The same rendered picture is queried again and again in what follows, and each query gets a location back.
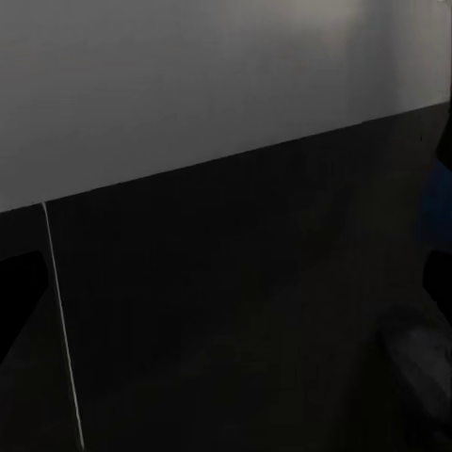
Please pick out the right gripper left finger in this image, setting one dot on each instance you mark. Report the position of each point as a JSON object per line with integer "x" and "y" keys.
{"x": 23, "y": 280}

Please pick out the mouse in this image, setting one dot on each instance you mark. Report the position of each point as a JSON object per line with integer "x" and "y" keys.
{"x": 419, "y": 356}

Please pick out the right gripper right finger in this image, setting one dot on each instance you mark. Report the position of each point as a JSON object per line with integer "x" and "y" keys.
{"x": 437, "y": 279}

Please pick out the desk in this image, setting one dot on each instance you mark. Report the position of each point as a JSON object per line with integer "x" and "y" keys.
{"x": 236, "y": 305}

